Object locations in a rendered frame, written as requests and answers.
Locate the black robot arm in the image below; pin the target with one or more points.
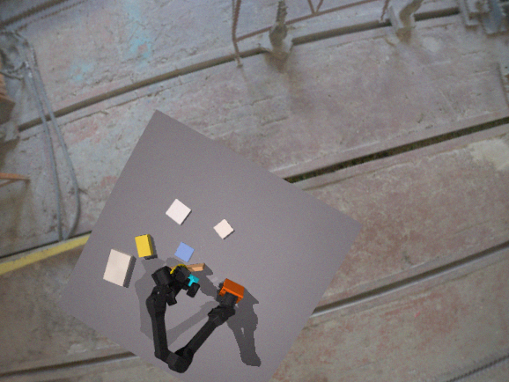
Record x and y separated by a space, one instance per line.
156 304

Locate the white rectangular block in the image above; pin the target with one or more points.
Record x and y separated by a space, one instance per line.
118 266

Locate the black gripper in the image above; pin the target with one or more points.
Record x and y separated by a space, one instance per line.
192 289

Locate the yellow rectangular block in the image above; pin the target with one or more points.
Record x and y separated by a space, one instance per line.
144 245

